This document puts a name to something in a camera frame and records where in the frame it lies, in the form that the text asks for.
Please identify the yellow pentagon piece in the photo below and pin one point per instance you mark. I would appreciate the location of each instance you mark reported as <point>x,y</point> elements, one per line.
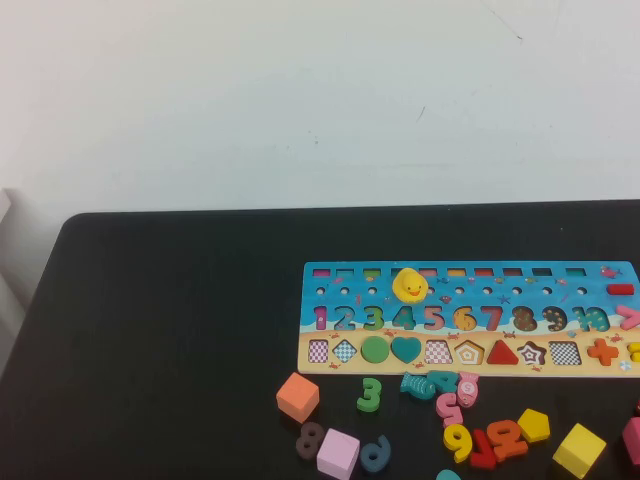
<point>534,425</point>

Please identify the green circle piece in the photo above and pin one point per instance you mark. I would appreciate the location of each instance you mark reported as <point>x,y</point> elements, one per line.
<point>375,349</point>

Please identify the teal heart piece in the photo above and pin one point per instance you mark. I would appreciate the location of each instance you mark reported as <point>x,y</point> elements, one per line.
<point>406,348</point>

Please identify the blue wooden puzzle board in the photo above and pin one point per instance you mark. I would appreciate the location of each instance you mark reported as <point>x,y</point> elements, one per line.
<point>500,300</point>

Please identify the red triangle piece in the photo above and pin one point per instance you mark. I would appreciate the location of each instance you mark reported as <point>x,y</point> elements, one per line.
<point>502,356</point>

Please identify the teal rounded piece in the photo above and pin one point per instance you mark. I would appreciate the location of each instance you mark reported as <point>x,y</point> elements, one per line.
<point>448,475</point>

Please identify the red minus sign piece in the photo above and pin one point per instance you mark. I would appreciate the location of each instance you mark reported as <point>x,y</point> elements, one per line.
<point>620,289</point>

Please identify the orange plus sign piece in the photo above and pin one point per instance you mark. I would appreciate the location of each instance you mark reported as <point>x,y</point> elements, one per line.
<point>603,351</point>

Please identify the pink greater-than sign piece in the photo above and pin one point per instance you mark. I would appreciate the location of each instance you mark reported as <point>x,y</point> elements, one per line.
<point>627,317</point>

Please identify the yellow equals sign piece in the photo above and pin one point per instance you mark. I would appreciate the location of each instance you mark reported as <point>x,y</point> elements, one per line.
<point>635,352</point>

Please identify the yellow rubber duck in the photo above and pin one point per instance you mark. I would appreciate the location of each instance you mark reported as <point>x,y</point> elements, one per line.
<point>410,286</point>

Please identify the orange wooden cube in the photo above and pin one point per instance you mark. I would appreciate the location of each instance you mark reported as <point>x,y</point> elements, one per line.
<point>297,395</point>

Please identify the green number three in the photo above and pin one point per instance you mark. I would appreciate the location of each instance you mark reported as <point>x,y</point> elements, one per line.
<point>371,395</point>

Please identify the teal wooden fish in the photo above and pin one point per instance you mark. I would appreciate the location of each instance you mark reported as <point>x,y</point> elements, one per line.
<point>415,386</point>

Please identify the teal number four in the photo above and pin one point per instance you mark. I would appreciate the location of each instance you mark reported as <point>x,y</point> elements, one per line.
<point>445,381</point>

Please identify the brown number eight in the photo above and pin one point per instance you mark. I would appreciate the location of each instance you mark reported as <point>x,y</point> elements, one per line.
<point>310,440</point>

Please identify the pink wooden fish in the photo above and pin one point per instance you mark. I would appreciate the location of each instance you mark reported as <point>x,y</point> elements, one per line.
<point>468,389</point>

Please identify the pink number five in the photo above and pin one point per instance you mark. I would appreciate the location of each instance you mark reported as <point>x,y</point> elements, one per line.
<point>447,407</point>

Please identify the light pink wooden cube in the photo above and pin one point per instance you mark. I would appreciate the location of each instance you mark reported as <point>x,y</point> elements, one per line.
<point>339,450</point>

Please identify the blue number six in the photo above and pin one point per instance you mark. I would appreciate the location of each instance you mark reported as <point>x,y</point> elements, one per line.
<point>375,455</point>

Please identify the yellow number nine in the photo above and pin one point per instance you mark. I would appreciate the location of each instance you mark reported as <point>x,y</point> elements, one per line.
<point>457,440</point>

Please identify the red number seven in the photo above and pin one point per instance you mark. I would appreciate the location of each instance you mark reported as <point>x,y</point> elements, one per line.
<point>482,452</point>

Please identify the yellow wooden cube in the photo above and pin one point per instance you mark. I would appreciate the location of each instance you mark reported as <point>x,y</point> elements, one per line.
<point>580,447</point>

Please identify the pink wooden block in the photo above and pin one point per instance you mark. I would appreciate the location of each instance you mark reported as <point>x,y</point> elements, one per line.
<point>633,440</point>

